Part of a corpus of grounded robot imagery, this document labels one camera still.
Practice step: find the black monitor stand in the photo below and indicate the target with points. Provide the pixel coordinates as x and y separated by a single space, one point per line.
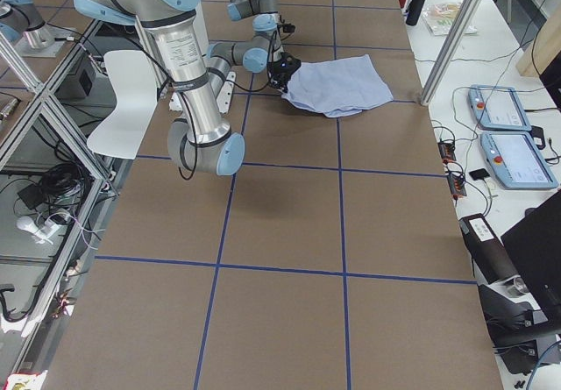
515 324

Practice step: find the black monitor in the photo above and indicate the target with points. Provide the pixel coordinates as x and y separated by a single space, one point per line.
533 246

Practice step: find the upper blue teach pendant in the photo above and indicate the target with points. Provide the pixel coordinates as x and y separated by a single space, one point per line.
497 108

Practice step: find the blue teach pendant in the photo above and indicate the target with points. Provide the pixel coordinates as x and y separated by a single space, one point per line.
515 161
497 108

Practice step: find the blue striped button shirt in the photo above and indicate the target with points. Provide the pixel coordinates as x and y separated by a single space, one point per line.
337 88

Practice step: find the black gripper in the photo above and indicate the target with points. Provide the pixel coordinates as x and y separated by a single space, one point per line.
280 74

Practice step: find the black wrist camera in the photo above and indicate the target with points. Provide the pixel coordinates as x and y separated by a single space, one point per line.
286 28

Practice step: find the lower blue teach pendant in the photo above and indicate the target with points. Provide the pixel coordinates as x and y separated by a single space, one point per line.
515 161

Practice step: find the aluminium frame post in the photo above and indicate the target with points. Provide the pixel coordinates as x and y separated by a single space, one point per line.
448 49

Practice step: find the white plastic chair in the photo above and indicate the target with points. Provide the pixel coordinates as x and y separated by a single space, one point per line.
135 86

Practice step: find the orange circuit board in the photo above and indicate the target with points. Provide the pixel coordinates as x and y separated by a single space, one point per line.
447 151

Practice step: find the black water bottle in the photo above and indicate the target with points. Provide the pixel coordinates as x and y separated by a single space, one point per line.
414 11

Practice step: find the black cylinder with label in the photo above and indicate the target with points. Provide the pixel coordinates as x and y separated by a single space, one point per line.
486 250

